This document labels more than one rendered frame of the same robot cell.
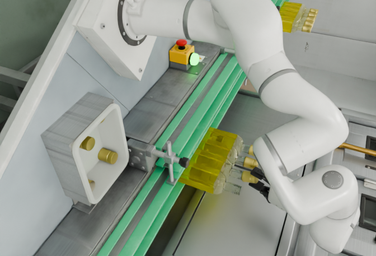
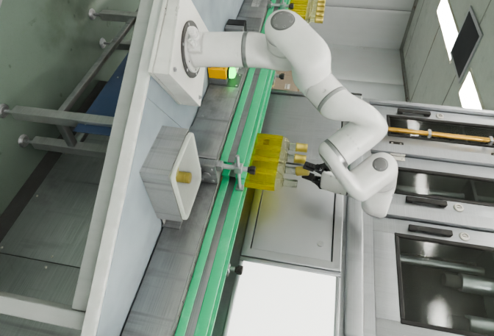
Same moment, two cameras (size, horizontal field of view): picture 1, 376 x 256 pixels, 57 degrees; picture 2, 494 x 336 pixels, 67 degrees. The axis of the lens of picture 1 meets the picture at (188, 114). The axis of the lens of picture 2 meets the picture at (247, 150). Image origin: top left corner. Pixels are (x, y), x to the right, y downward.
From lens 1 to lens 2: 0.31 m
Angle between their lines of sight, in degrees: 11
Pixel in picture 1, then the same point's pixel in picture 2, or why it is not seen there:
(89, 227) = (184, 239)
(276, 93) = (333, 108)
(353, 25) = not seen: outside the picture
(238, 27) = (298, 62)
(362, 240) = (396, 204)
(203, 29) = (259, 59)
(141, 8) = (201, 45)
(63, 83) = (148, 123)
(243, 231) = (303, 216)
